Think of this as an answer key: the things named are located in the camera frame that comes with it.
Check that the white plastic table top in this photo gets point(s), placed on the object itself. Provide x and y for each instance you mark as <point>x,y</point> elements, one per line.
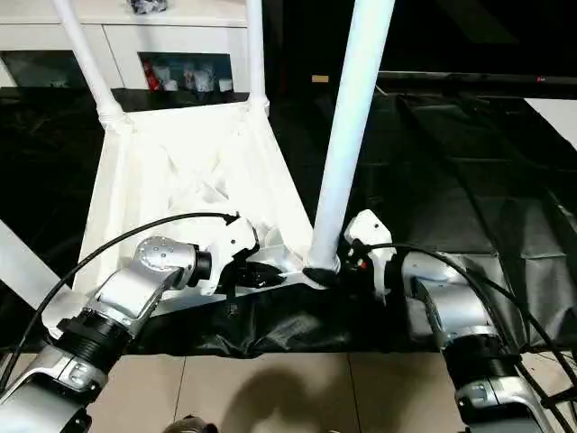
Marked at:
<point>189,171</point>

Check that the grey robot foot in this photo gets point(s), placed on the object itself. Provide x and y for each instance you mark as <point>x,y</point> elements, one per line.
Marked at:
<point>191,425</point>

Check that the small yellow tag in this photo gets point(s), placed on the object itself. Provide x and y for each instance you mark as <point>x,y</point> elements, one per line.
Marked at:
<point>320,78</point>

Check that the white flat board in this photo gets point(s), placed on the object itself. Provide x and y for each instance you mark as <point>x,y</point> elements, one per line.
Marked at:
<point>552,119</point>

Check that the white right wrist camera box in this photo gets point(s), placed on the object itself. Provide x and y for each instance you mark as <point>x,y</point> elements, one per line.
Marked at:
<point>371,233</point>

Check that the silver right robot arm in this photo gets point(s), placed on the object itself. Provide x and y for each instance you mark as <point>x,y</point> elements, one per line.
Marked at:
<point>460,316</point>

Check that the white plastic table leg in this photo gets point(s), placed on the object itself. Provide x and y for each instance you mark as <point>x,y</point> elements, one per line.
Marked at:
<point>90,63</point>
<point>29,266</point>
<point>256,50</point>
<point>352,126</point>

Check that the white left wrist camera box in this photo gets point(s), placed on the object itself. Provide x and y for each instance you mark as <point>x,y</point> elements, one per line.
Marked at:
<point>230,248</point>

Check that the white cabinet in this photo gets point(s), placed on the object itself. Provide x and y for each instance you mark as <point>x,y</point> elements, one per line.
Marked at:
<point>117,41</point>

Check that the grey object on cabinet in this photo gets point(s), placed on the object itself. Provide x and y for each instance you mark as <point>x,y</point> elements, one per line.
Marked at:
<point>147,5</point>

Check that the black mat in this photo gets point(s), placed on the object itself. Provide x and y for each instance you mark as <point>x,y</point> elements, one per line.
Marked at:
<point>433,198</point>

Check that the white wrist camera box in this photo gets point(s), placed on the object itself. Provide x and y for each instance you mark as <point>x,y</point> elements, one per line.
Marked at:
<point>371,233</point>
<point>230,248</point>

